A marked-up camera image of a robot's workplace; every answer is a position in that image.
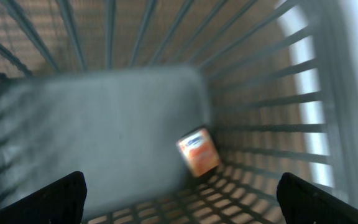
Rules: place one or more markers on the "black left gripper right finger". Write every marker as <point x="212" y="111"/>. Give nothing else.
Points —
<point x="303" y="203"/>

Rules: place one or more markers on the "orange tissue pack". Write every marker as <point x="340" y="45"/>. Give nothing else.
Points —
<point x="199" y="152"/>

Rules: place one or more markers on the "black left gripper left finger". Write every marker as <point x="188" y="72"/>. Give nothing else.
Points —
<point x="60" y="202"/>

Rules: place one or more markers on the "dark grey plastic basket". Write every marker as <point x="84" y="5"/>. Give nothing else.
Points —
<point x="107" y="88"/>

